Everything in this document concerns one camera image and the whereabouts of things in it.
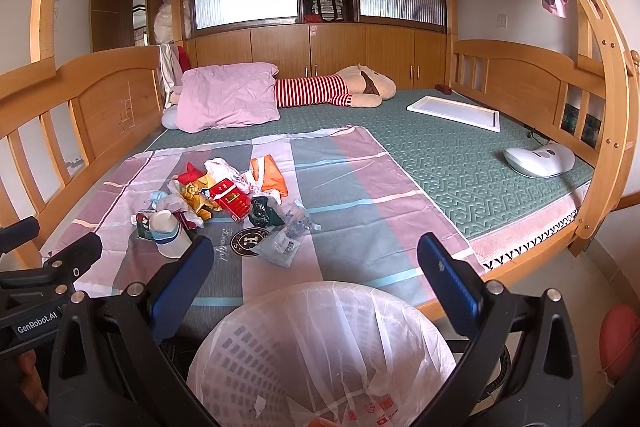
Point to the white paper cup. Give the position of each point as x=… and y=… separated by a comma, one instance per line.
x=168, y=234

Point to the dark green foil bag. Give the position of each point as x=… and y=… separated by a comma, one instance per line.
x=262, y=214

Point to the light blue face mask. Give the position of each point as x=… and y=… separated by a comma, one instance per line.
x=155, y=197

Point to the striped pink grey bedsheet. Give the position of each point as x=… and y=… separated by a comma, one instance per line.
x=372, y=215

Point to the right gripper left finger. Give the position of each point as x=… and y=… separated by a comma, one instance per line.
x=107, y=367

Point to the wooden bunk bed frame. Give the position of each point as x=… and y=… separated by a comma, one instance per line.
x=66, y=125

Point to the wooden wall cabinets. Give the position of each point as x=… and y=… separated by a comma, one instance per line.
x=413, y=58

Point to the red paper scrap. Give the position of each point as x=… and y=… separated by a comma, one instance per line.
x=191, y=174

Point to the orange plastic package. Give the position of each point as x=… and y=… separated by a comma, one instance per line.
x=267, y=177

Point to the white mite vacuum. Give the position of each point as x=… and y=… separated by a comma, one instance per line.
x=547, y=161

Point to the clear trash bag liner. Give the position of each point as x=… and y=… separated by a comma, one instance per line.
x=325, y=351

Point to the striped plush doll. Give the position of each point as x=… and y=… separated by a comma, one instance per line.
x=355, y=86

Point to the red round object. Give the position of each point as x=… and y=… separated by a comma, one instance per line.
x=618, y=341

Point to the green patterned mattress mat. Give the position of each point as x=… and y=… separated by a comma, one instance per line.
x=459, y=166

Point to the white plastic bag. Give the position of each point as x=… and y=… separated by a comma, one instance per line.
x=219, y=169

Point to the person left hand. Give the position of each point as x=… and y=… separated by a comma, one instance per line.
x=30, y=382

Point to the white flat board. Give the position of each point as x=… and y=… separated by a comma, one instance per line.
x=463, y=113

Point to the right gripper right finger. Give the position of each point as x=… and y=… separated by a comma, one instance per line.
x=543, y=386

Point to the yellow snack bag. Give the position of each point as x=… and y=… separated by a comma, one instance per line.
x=196, y=194

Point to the red snack box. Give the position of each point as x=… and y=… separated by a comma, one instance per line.
x=231, y=199

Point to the clear plastic wrapper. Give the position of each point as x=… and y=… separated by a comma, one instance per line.
x=281, y=244

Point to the pink pillow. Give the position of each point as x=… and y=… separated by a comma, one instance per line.
x=227, y=96

